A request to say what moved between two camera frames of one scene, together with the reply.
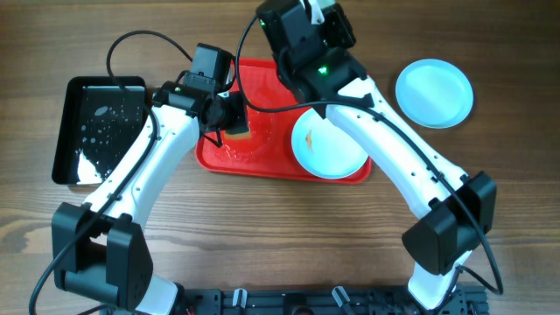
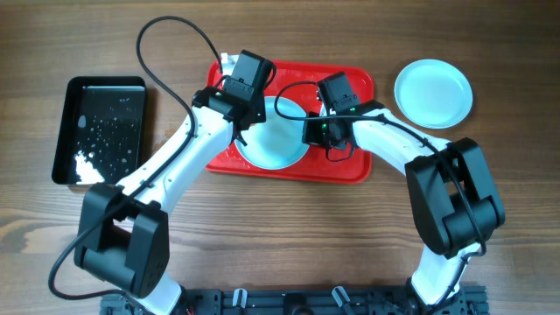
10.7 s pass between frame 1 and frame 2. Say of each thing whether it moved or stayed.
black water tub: stayed
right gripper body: moved
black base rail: stayed
